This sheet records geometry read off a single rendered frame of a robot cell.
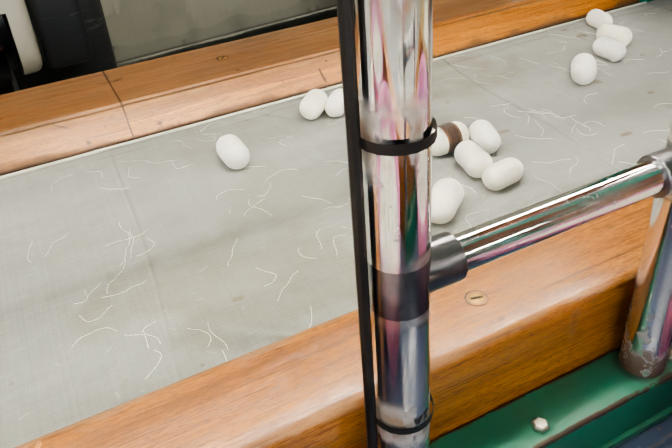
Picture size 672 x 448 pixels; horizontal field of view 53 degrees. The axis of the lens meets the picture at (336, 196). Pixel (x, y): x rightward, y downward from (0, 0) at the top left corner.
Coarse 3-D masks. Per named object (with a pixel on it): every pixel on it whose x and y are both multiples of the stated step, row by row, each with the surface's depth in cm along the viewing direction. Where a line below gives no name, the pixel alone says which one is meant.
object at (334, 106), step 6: (336, 90) 58; (342, 90) 58; (330, 96) 58; (336, 96) 57; (342, 96) 58; (330, 102) 57; (336, 102) 57; (342, 102) 57; (330, 108) 57; (336, 108) 57; (342, 108) 57; (330, 114) 57; (336, 114) 57; (342, 114) 58
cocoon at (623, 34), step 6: (606, 24) 67; (612, 24) 67; (600, 30) 67; (606, 30) 66; (612, 30) 66; (618, 30) 66; (624, 30) 65; (630, 30) 66; (600, 36) 67; (612, 36) 66; (618, 36) 66; (624, 36) 65; (630, 36) 66; (624, 42) 66
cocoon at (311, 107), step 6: (312, 90) 58; (318, 90) 58; (306, 96) 58; (312, 96) 57; (318, 96) 58; (324, 96) 58; (306, 102) 57; (312, 102) 57; (318, 102) 57; (324, 102) 58; (300, 108) 57; (306, 108) 57; (312, 108) 57; (318, 108) 57; (324, 108) 58; (306, 114) 57; (312, 114) 57; (318, 114) 57
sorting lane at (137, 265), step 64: (448, 64) 66; (512, 64) 65; (640, 64) 63; (192, 128) 58; (256, 128) 57; (320, 128) 57; (512, 128) 54; (576, 128) 54; (640, 128) 53; (0, 192) 51; (64, 192) 51; (128, 192) 50; (192, 192) 50; (256, 192) 49; (320, 192) 48; (512, 192) 47; (0, 256) 44; (64, 256) 44; (128, 256) 44; (192, 256) 43; (256, 256) 43; (320, 256) 42; (0, 320) 39; (64, 320) 39; (128, 320) 38; (192, 320) 38; (256, 320) 38; (320, 320) 37; (0, 384) 35; (64, 384) 35; (128, 384) 34
